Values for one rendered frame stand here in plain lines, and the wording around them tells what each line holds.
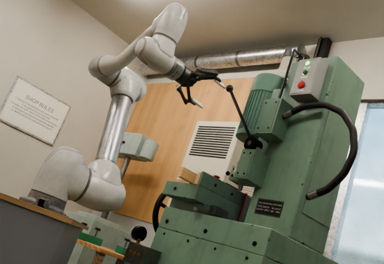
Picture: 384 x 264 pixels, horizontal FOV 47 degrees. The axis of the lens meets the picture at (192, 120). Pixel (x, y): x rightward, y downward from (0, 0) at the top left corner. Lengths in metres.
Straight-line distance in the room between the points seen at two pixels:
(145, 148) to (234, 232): 2.60
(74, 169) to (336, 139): 1.05
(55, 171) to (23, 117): 2.73
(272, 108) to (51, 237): 0.96
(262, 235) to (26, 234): 0.87
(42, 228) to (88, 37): 3.44
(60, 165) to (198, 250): 0.66
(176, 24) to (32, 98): 3.01
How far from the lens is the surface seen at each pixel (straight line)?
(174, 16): 1.80
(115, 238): 4.12
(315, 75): 1.72
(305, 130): 1.70
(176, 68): 1.78
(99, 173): 1.97
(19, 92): 4.57
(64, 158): 1.90
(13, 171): 4.60
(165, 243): 1.81
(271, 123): 1.70
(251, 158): 1.67
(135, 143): 4.17
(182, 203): 1.85
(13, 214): 1.82
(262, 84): 2.01
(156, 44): 1.73
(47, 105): 4.69
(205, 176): 1.74
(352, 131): 1.54
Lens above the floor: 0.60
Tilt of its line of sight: 18 degrees up
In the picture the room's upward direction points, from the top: 20 degrees clockwise
